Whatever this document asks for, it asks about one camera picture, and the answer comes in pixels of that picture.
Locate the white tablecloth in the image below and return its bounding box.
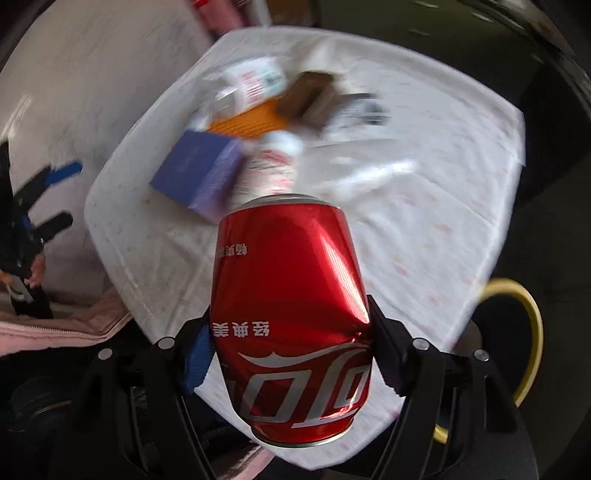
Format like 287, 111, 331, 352
84, 28, 527, 462

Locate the person's left hand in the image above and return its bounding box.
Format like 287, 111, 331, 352
0, 253, 47, 289

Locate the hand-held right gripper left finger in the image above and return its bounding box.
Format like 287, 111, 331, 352
60, 318, 219, 480

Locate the clear plastic bottle white label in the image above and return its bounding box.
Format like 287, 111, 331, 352
203, 56, 289, 118

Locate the grey and white box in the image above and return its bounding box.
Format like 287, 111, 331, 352
318, 92, 391, 132

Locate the black bag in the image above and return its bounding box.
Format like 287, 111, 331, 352
0, 369, 88, 480

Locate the red soda can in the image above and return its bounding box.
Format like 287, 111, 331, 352
210, 194, 372, 448

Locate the orange mesh pad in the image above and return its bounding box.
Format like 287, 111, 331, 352
205, 99, 291, 139

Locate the purple cardboard box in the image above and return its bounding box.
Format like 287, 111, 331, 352
148, 130, 245, 224

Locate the yellow-rimmed blue trash bin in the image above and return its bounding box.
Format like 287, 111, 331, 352
434, 278, 544, 444

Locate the pink padded jacket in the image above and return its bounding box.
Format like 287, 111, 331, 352
0, 288, 132, 356

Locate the brown cardboard box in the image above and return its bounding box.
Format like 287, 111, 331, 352
277, 71, 340, 127

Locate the white plastic wrapper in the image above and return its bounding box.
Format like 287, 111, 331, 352
323, 157, 416, 199

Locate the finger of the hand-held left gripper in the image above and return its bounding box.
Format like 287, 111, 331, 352
28, 212, 75, 243
14, 159, 84, 204

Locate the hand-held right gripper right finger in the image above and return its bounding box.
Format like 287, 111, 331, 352
367, 295, 532, 480

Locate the white bottle with red print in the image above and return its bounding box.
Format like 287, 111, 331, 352
231, 130, 304, 208

